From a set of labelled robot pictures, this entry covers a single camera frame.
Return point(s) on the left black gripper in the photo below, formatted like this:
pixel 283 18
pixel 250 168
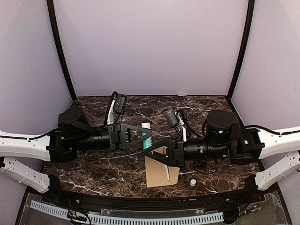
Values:
pixel 120 135

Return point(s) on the left black corner post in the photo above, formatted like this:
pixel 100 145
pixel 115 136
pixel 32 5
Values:
pixel 59 48

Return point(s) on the white glue bottle cap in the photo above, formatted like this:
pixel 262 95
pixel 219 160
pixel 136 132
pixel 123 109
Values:
pixel 193 182

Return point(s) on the black corner post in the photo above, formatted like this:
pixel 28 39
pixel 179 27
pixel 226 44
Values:
pixel 59 48
pixel 242 50

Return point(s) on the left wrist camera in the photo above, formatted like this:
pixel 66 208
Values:
pixel 115 109

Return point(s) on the right black corner post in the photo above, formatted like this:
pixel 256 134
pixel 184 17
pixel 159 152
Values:
pixel 242 50

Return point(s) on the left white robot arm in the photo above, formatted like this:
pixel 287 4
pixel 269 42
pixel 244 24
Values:
pixel 61 145

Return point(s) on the brown kraft envelope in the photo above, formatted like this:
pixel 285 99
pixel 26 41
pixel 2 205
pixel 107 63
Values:
pixel 156 175

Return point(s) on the white letter paper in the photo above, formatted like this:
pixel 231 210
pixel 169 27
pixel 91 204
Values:
pixel 167 172

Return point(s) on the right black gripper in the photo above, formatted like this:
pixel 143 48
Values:
pixel 171 158

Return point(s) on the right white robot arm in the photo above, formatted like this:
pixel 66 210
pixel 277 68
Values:
pixel 224 137

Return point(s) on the black front frame rail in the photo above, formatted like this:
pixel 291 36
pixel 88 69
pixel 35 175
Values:
pixel 89 202

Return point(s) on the white slotted cable duct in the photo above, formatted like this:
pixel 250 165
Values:
pixel 121 217

